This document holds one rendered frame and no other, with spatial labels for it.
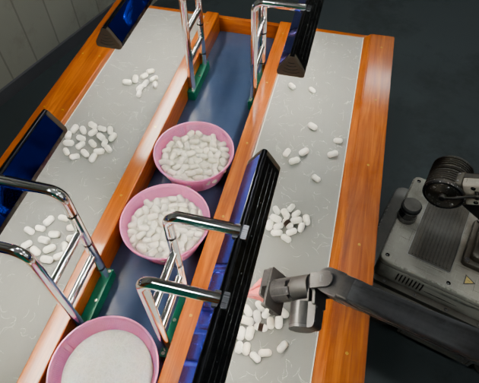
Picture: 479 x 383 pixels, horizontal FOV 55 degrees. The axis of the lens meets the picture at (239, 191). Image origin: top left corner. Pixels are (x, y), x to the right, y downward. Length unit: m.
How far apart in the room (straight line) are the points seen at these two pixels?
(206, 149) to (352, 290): 0.78
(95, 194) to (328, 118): 0.84
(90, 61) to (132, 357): 1.17
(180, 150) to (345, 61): 0.78
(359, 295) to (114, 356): 0.63
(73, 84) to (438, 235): 1.45
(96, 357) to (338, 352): 0.60
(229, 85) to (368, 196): 0.76
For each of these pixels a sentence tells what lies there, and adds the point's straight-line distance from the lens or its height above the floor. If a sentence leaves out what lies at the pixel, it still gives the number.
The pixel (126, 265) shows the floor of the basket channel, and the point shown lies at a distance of 1.43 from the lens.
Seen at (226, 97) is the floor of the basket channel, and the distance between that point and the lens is 1.85.
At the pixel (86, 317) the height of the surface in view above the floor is 0.71.
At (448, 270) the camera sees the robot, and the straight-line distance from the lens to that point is 1.75.
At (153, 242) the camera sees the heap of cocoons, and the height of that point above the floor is 0.75.
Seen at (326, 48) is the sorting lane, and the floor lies 0.74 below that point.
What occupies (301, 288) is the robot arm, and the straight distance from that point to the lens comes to 1.07.
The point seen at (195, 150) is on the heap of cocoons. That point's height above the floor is 0.74.
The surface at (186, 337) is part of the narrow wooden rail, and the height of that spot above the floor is 0.77.
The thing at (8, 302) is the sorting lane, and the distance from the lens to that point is 1.42.
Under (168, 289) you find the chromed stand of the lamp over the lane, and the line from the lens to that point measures 0.88.
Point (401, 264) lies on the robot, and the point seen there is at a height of 0.47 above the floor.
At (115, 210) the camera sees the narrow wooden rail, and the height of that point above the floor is 0.77.
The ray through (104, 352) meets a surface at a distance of 1.28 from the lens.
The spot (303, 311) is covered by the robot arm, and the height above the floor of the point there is 0.94.
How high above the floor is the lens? 1.91
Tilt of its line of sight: 53 degrees down
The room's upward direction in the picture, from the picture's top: 1 degrees counter-clockwise
